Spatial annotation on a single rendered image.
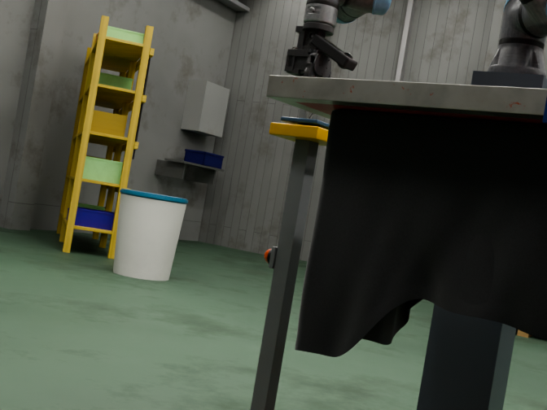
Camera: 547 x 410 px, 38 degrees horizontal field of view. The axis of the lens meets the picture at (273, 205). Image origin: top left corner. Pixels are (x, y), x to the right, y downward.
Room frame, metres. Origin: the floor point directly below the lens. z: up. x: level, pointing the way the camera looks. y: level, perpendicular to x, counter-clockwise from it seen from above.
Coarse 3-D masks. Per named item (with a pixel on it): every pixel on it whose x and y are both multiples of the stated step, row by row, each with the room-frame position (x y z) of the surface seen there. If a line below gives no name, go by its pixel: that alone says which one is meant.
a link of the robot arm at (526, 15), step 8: (520, 0) 1.95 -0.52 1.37; (528, 0) 1.92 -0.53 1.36; (536, 0) 1.91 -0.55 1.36; (544, 0) 1.90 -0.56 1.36; (528, 8) 1.94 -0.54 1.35; (536, 8) 1.92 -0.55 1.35; (544, 8) 1.90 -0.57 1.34; (528, 16) 1.97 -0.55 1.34; (536, 16) 1.94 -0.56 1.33; (544, 16) 1.91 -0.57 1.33; (528, 24) 1.99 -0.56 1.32; (536, 24) 1.96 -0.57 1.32; (544, 24) 1.93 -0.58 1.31; (536, 32) 1.99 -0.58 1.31; (544, 32) 1.97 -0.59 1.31
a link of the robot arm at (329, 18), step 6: (306, 6) 1.81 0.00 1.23; (312, 6) 1.79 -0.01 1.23; (318, 6) 1.78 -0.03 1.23; (324, 6) 1.78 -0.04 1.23; (306, 12) 1.80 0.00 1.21; (312, 12) 1.79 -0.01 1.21; (318, 12) 1.78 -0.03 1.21; (324, 12) 1.78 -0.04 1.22; (330, 12) 1.78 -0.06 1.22; (336, 12) 1.80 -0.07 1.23; (306, 18) 1.80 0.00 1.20; (312, 18) 1.78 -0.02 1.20; (318, 18) 1.78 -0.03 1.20; (324, 18) 1.78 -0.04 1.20; (330, 18) 1.79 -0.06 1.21; (336, 18) 1.81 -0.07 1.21; (330, 24) 1.79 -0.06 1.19
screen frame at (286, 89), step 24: (288, 96) 1.34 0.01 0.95; (312, 96) 1.31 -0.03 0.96; (336, 96) 1.28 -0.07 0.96; (360, 96) 1.26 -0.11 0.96; (384, 96) 1.23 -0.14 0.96; (408, 96) 1.21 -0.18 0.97; (432, 96) 1.19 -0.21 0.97; (456, 96) 1.17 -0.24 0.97; (480, 96) 1.15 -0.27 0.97; (504, 96) 1.12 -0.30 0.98; (528, 96) 1.10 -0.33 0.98
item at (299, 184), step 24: (312, 144) 1.78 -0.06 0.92; (312, 168) 1.80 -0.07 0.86; (288, 192) 1.79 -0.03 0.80; (288, 216) 1.79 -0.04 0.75; (288, 240) 1.78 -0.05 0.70; (288, 264) 1.78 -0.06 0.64; (288, 288) 1.79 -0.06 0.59; (288, 312) 1.80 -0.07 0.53; (264, 336) 1.80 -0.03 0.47; (264, 360) 1.79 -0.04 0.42; (264, 384) 1.78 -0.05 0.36; (264, 408) 1.78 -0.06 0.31
